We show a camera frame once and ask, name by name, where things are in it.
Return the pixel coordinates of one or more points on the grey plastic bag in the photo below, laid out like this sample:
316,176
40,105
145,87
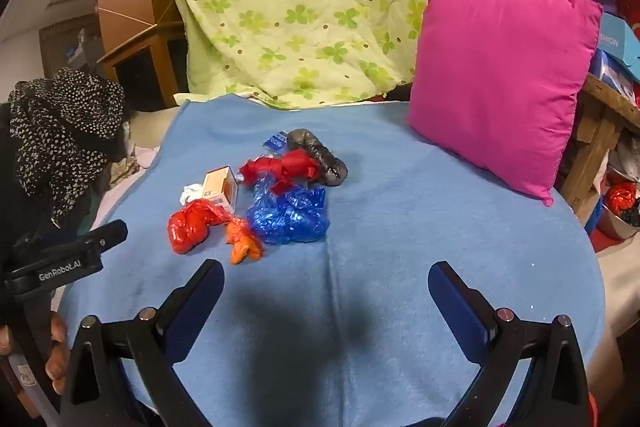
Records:
325,162

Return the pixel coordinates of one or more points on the red cloth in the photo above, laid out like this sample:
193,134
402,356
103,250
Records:
295,164

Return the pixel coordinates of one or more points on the blue blanket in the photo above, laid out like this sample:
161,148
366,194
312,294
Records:
400,232

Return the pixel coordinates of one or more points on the pink pillow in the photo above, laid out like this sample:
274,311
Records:
500,82

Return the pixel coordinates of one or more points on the blue plastic bag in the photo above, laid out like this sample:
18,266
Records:
290,217

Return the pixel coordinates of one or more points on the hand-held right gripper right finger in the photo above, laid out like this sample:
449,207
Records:
460,312

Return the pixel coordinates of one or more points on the red plastic bag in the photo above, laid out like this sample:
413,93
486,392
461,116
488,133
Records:
187,227

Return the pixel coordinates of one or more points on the blue white package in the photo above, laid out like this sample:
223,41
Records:
610,74

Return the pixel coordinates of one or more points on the person's left hand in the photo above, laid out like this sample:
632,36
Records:
59,352

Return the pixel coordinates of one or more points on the cream bed sheet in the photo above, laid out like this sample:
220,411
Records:
150,124

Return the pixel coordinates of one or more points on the blue cardboard box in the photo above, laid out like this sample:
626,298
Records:
617,42

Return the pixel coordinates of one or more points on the metal bowl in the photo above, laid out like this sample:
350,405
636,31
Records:
615,227

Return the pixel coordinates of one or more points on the small cardboard box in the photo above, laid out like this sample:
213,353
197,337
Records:
220,184

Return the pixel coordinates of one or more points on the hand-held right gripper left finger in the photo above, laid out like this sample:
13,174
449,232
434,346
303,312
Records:
200,307

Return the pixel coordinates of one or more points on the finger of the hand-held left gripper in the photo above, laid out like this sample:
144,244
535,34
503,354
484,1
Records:
110,233

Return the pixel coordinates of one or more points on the black white spotted cloth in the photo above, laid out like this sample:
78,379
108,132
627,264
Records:
60,122

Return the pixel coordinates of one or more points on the rough wooden table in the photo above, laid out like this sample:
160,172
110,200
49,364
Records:
595,122

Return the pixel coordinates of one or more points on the red floor mat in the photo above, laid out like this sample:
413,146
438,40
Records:
605,241

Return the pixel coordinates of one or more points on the blue white wrapper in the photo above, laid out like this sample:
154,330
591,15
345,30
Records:
276,142

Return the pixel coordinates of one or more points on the red bag in bowl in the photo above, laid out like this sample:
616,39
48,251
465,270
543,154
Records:
620,197

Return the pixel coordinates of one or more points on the green floral blanket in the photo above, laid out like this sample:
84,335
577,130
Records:
300,7

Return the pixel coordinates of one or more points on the white tissue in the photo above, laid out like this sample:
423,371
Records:
191,194

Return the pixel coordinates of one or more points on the white plastic bag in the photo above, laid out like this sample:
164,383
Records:
627,152

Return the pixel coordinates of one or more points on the orange plastic bag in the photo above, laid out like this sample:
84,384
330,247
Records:
242,247

